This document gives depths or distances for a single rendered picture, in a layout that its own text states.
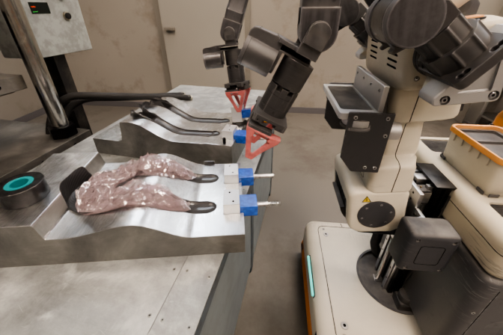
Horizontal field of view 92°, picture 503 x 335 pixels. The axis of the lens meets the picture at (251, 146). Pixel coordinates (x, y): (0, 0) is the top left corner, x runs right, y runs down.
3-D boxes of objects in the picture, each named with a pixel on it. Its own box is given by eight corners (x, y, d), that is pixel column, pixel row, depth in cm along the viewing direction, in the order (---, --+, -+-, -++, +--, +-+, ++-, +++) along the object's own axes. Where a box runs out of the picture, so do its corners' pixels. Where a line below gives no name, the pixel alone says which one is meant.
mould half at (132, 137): (251, 134, 99) (251, 103, 93) (232, 170, 77) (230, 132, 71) (141, 123, 109) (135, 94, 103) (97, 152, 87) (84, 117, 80)
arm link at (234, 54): (240, 44, 77) (242, 45, 83) (218, 47, 78) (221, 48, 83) (242, 67, 80) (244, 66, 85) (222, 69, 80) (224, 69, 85)
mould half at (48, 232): (240, 178, 74) (239, 146, 69) (245, 252, 52) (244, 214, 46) (68, 185, 71) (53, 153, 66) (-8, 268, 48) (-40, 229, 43)
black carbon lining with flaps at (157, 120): (231, 123, 92) (230, 99, 87) (217, 143, 79) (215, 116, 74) (149, 116, 99) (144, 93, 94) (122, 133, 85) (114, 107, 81)
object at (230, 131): (265, 142, 81) (266, 128, 78) (262, 149, 76) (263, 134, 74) (227, 138, 83) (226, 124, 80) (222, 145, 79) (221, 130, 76)
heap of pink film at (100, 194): (198, 170, 68) (195, 145, 64) (188, 217, 52) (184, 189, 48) (101, 174, 66) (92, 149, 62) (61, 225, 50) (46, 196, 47)
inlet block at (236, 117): (271, 117, 88) (269, 102, 86) (269, 120, 83) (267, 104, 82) (236, 119, 91) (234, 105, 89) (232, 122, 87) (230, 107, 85)
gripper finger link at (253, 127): (230, 156, 47) (251, 116, 42) (236, 139, 53) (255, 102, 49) (262, 170, 48) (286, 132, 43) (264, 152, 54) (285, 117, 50)
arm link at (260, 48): (337, 28, 35) (326, 25, 43) (266, -13, 34) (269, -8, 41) (294, 99, 41) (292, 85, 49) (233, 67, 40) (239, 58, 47)
